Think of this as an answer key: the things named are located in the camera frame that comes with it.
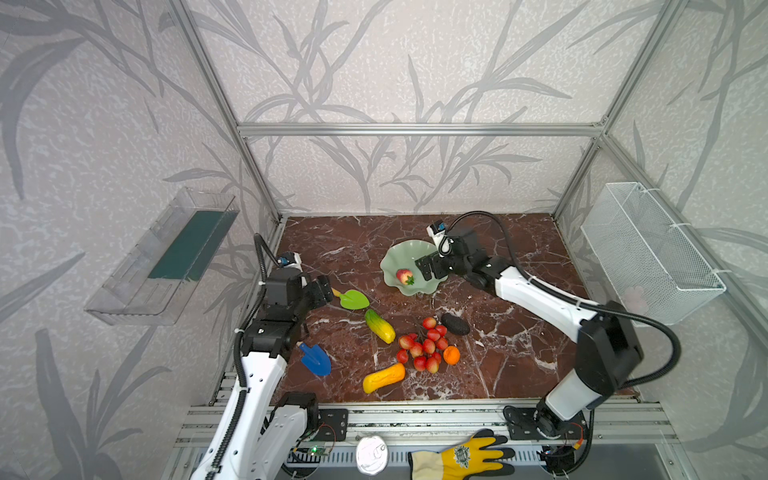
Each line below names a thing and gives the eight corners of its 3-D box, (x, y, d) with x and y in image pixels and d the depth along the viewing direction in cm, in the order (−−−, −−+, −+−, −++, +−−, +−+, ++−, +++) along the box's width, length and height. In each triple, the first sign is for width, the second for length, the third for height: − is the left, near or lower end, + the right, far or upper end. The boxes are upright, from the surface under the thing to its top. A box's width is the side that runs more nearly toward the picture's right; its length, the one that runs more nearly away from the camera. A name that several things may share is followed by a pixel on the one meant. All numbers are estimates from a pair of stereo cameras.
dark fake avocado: (442, 337, 91) (444, 331, 87) (441, 319, 95) (442, 313, 91) (467, 337, 91) (470, 331, 87) (465, 319, 95) (467, 313, 91)
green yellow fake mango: (362, 321, 94) (361, 315, 91) (372, 312, 96) (371, 306, 93) (388, 347, 89) (387, 342, 85) (397, 337, 91) (397, 332, 87)
